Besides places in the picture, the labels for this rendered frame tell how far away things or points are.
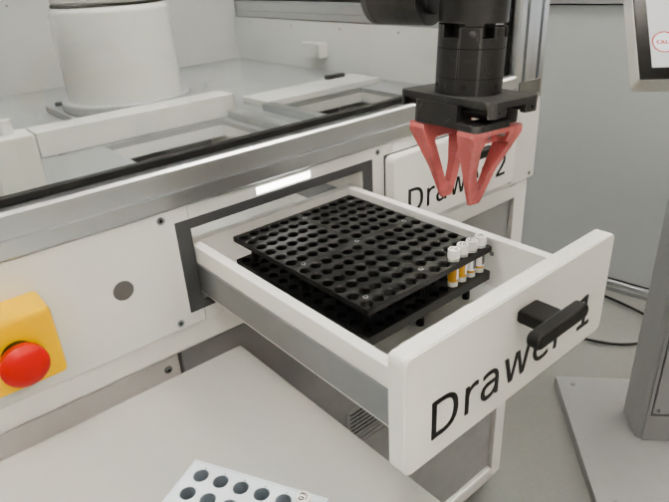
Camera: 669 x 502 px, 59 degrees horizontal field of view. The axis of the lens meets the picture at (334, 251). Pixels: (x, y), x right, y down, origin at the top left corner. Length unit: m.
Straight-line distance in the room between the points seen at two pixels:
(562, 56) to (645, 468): 1.36
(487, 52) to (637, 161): 1.79
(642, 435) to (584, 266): 1.19
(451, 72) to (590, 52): 1.76
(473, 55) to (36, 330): 0.44
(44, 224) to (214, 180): 0.18
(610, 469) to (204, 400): 1.19
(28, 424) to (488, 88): 0.56
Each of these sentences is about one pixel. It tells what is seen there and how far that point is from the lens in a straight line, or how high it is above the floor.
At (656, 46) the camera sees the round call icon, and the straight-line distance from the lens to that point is 1.22.
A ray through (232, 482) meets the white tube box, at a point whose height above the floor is 0.80.
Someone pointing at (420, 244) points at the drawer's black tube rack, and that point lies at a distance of 0.63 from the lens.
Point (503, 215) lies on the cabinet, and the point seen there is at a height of 0.74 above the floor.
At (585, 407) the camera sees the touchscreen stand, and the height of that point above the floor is 0.03.
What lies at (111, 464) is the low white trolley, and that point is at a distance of 0.63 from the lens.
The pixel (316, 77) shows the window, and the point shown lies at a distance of 0.75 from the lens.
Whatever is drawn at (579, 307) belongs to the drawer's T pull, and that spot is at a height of 0.91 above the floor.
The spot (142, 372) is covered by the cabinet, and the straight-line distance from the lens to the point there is 0.73.
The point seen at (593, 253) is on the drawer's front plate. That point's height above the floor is 0.92.
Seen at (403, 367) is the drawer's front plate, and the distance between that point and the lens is 0.41.
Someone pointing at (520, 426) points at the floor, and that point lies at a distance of 1.76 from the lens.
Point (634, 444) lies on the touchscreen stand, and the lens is 1.74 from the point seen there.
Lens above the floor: 1.17
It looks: 26 degrees down
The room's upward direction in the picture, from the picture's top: 3 degrees counter-clockwise
